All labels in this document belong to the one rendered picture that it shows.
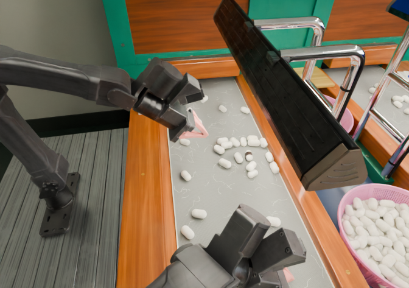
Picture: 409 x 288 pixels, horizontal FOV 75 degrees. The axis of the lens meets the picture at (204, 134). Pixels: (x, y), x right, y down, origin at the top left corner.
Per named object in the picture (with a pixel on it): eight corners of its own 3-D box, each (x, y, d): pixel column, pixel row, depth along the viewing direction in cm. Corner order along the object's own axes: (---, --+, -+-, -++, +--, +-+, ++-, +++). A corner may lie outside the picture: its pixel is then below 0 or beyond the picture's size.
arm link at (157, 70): (179, 66, 61) (133, 36, 54) (186, 86, 55) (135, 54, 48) (151, 101, 65) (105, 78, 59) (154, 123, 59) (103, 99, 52)
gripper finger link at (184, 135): (212, 115, 71) (184, 99, 67) (217, 133, 66) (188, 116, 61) (196, 132, 74) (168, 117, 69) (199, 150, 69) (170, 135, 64)
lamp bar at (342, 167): (305, 193, 33) (322, 153, 28) (212, 21, 78) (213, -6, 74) (364, 186, 34) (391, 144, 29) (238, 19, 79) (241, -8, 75)
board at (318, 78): (252, 94, 99) (252, 91, 98) (241, 74, 110) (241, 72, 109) (334, 86, 103) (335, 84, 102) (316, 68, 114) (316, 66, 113)
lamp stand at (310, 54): (246, 209, 72) (276, 56, 43) (229, 157, 87) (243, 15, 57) (311, 200, 75) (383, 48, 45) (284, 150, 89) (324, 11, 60)
